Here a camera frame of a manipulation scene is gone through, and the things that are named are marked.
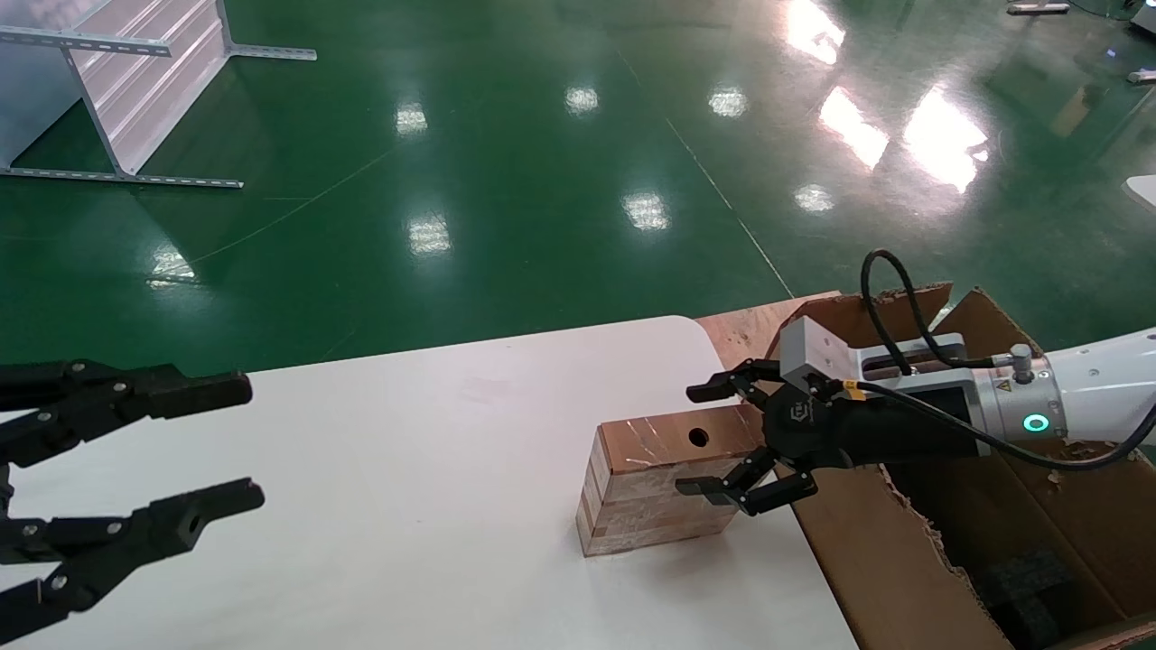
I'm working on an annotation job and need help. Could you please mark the black braided cable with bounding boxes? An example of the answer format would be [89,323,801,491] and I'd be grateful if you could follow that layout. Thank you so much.
[861,249,999,376]

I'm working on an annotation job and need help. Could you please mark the black foam block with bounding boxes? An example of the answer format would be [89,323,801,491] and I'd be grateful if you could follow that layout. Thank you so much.
[975,551,1077,647]

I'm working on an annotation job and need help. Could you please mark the white metal frame partition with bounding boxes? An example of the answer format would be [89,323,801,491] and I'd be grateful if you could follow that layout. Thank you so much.
[0,0,319,190]

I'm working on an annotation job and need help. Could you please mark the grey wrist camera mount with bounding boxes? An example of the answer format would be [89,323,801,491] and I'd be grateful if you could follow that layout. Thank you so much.
[778,316,969,391]

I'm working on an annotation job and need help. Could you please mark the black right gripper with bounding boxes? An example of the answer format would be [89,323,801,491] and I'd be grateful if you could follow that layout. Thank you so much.
[676,359,984,517]

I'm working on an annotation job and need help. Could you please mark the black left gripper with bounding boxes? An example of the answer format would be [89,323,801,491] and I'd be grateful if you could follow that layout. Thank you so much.
[0,359,266,646]

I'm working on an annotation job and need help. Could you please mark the big brown cardboard box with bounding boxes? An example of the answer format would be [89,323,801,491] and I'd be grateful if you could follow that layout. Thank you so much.
[768,282,1156,650]

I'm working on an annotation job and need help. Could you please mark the black smooth cable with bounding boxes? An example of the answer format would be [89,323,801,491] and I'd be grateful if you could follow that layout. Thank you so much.
[844,379,1156,472]

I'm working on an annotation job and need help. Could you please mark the copper metal block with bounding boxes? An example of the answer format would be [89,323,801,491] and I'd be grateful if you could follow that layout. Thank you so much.
[576,404,769,558]

